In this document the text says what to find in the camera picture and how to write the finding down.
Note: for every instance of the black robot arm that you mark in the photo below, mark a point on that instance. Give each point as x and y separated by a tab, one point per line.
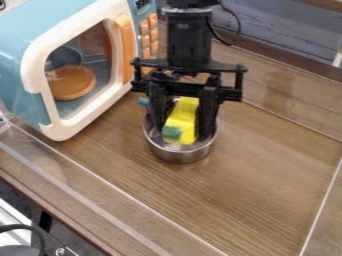
193	80

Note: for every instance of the silver metal pot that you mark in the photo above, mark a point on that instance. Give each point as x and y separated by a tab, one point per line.
174	152

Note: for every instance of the yellow toy banana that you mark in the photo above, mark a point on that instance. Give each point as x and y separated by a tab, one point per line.
180	129

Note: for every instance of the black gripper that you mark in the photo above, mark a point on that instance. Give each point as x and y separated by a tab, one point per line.
189	58

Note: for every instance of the orange plate in microwave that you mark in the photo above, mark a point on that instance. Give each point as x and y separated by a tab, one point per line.
72	82

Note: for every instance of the blue toy microwave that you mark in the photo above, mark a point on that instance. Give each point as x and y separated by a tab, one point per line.
52	33

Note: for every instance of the purple toy eggplant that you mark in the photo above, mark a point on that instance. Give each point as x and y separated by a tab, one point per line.
145	102

